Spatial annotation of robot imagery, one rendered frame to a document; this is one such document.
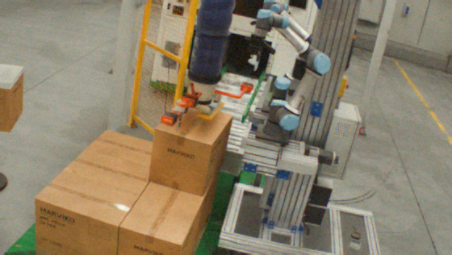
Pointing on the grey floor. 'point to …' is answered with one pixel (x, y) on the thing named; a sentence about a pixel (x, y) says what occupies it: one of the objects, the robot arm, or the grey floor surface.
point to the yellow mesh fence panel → (165, 55)
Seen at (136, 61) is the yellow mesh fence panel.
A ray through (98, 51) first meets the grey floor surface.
